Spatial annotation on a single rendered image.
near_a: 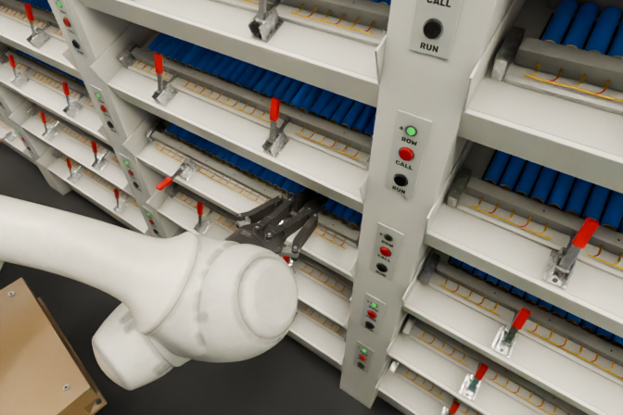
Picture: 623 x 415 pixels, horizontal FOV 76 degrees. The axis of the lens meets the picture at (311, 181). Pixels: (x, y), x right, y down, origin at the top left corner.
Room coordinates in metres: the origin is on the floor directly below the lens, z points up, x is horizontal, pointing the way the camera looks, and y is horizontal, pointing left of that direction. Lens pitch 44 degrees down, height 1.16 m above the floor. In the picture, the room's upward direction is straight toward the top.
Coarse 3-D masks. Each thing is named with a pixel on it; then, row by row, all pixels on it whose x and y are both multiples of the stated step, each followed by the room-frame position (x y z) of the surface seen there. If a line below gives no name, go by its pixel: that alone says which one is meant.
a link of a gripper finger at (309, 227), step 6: (312, 216) 0.46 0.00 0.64; (318, 216) 0.46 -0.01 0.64; (306, 222) 0.44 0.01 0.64; (312, 222) 0.44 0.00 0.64; (306, 228) 0.42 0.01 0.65; (312, 228) 0.44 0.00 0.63; (300, 234) 0.41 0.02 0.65; (306, 234) 0.41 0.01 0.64; (294, 240) 0.39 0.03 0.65; (300, 240) 0.40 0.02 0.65; (306, 240) 0.41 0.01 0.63; (294, 246) 0.38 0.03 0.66; (300, 246) 0.40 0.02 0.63; (294, 252) 0.37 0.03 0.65; (294, 258) 0.37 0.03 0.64
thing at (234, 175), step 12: (156, 132) 0.77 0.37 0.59; (168, 144) 0.73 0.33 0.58; (180, 144) 0.72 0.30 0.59; (192, 156) 0.68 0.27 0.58; (204, 156) 0.68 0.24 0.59; (216, 168) 0.64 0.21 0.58; (228, 168) 0.64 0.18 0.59; (216, 180) 0.63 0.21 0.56; (240, 180) 0.61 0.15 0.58; (252, 180) 0.60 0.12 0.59; (264, 192) 0.57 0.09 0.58; (276, 192) 0.57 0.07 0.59; (324, 216) 0.50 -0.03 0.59; (336, 228) 0.48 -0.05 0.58; (348, 228) 0.47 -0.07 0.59
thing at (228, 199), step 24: (144, 120) 0.78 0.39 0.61; (144, 144) 0.76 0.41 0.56; (168, 168) 0.69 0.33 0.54; (216, 192) 0.61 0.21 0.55; (240, 192) 0.60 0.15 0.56; (288, 192) 0.58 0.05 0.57; (288, 240) 0.48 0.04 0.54; (312, 240) 0.47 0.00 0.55; (336, 240) 0.47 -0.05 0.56; (336, 264) 0.43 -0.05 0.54
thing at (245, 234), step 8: (248, 224) 0.43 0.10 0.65; (240, 232) 0.39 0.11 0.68; (248, 232) 0.38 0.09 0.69; (264, 232) 0.41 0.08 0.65; (232, 240) 0.37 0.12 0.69; (240, 240) 0.37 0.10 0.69; (248, 240) 0.37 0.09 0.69; (256, 240) 0.37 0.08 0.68; (264, 240) 0.39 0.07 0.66; (272, 240) 0.39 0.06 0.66; (280, 240) 0.39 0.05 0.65; (272, 248) 0.37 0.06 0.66; (280, 248) 0.38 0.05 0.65; (280, 256) 0.37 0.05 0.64
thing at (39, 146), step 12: (0, 84) 1.14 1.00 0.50; (0, 96) 1.14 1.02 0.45; (12, 96) 1.15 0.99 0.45; (12, 108) 1.13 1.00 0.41; (12, 120) 1.16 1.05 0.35; (24, 132) 1.13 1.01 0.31; (24, 144) 1.17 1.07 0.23; (36, 144) 1.14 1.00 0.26; (36, 156) 1.14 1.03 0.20; (48, 180) 1.16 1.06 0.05; (60, 180) 1.15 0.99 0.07; (60, 192) 1.13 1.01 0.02
